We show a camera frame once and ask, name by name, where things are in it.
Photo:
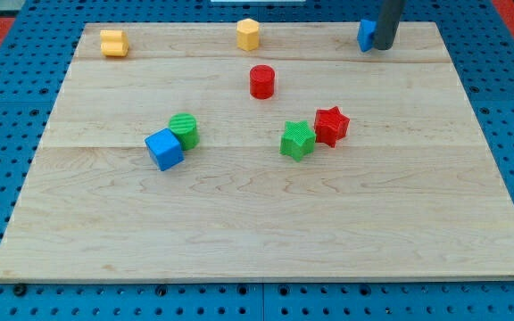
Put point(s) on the blue block behind stick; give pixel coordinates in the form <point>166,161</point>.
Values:
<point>365,36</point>

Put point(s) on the blue cube block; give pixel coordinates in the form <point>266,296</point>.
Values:
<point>164,149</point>

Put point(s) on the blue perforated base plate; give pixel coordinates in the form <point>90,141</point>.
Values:
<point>37,40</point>

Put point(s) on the yellow hexagon block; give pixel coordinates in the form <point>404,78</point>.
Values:
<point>248,34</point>

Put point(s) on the red cylinder block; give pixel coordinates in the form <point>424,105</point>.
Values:
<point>262,81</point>

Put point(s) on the yellow heart-shaped block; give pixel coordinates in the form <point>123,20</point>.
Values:
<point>114,43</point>

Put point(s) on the green star block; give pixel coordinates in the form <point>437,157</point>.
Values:
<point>297,140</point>

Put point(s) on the grey cylindrical robot arm stick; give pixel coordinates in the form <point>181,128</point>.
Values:
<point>387,23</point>

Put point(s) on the red star block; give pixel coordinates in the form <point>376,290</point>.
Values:
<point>330,125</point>

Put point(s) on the light wooden board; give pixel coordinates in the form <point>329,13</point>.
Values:
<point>411,193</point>

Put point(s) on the green cylinder block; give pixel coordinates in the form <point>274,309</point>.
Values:
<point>184,127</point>

